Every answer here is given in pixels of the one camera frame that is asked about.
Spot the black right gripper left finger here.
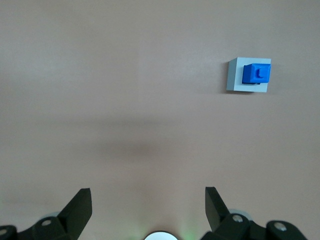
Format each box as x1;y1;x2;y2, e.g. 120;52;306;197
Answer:
0;187;93;240

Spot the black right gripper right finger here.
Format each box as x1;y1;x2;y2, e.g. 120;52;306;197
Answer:
199;186;307;240

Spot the blue plastic block part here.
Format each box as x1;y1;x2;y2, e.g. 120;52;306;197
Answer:
241;62;272;86

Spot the gray square base block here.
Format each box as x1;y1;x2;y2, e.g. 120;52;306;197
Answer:
226;56;272;95

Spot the brown paper table cover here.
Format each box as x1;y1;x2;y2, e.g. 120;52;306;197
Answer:
0;0;320;240

